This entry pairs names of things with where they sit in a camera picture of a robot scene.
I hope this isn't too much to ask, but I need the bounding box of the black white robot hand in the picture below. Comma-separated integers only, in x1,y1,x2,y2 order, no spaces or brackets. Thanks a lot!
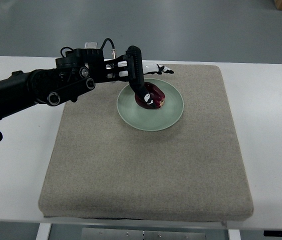
83,45,174,104

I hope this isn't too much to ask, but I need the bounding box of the red apple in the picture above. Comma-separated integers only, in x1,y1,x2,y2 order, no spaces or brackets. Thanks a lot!
134,82,166,110

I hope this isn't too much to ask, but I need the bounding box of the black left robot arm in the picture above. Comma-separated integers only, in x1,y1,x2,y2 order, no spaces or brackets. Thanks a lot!
0,49,104,120

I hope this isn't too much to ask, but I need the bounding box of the metal floor socket plate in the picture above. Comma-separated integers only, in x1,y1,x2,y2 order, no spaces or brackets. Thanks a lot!
84,41,98,49

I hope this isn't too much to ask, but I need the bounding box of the light green plate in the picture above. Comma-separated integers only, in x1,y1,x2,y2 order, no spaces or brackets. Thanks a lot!
116,78,184,132

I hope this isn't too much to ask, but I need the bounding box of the beige fabric mat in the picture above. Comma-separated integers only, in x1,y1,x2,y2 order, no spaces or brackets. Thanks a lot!
38,64,254,222

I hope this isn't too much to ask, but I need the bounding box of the white table leg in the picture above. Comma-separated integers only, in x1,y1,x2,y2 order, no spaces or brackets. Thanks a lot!
35,223,52,240

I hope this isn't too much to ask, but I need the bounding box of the metal table base plate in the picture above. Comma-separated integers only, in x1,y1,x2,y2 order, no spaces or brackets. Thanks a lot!
81,228,207,240

